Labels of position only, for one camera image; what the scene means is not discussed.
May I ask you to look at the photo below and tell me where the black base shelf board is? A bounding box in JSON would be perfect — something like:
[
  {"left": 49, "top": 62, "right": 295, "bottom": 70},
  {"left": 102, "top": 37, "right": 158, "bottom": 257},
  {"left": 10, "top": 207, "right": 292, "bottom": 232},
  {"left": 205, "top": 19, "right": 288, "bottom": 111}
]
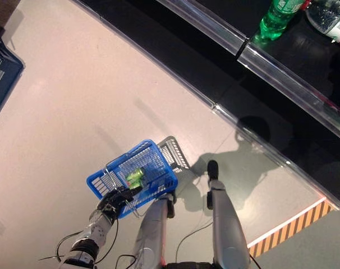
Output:
[{"left": 70, "top": 0, "right": 340, "bottom": 210}]

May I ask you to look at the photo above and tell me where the blue plastic shopping basket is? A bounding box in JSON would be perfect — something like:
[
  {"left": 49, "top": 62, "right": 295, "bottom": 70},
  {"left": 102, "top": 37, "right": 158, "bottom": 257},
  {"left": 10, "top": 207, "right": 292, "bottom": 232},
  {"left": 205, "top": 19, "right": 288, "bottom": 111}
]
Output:
[{"left": 86, "top": 139, "right": 178, "bottom": 220}]

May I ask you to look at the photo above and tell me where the dark robot pelvis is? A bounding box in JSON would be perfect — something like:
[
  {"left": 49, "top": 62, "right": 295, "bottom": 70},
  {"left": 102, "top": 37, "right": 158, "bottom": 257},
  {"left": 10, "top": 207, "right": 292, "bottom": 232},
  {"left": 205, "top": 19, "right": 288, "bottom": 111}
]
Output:
[{"left": 161, "top": 260, "right": 215, "bottom": 269}]

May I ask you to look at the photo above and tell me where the grey robot right leg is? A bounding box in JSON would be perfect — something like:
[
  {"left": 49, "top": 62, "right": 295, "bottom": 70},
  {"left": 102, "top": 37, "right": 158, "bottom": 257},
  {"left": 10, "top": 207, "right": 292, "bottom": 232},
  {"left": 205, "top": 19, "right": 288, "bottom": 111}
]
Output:
[{"left": 206, "top": 160, "right": 252, "bottom": 269}]

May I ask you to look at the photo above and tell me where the black metal shelf board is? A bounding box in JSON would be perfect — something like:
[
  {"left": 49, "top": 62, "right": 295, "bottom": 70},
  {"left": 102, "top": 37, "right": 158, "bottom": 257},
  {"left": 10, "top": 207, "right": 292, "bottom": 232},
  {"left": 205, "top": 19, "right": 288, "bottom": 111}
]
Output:
[{"left": 154, "top": 0, "right": 340, "bottom": 148}]

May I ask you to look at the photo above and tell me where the yellow black hazard tape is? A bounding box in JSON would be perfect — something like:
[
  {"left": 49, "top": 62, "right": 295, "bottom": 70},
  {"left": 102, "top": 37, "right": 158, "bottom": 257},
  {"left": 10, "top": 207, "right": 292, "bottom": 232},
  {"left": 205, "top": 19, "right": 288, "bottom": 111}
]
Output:
[{"left": 247, "top": 197, "right": 338, "bottom": 258}]

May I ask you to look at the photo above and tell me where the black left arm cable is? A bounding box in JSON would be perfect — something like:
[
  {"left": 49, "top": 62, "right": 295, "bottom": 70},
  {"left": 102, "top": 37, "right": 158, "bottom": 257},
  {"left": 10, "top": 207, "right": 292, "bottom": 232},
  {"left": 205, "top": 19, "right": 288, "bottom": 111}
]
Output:
[{"left": 39, "top": 218, "right": 120, "bottom": 263}]

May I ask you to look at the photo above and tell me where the red-capped clear water bottle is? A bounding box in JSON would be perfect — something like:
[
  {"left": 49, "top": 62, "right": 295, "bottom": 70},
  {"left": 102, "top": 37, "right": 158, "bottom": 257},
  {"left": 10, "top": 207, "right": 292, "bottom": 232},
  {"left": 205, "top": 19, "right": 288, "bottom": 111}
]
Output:
[{"left": 300, "top": 0, "right": 340, "bottom": 48}]

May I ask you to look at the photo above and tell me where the green Sprite bottle yellow cap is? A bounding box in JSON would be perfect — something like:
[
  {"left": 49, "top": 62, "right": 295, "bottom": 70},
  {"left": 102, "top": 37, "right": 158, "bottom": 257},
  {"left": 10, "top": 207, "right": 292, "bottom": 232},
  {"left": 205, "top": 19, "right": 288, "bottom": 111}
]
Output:
[{"left": 259, "top": 0, "right": 307, "bottom": 41}]

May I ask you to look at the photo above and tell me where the black side shelf unit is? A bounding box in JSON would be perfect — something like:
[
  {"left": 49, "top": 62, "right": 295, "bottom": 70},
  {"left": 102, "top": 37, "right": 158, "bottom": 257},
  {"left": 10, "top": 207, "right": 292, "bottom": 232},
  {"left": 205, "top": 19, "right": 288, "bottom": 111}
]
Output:
[{"left": 0, "top": 36, "right": 26, "bottom": 127}]

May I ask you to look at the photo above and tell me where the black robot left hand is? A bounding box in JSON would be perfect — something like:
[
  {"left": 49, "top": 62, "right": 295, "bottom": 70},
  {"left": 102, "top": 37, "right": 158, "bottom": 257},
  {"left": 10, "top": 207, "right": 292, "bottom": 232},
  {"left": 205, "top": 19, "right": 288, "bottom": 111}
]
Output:
[{"left": 96, "top": 186, "right": 143, "bottom": 225}]

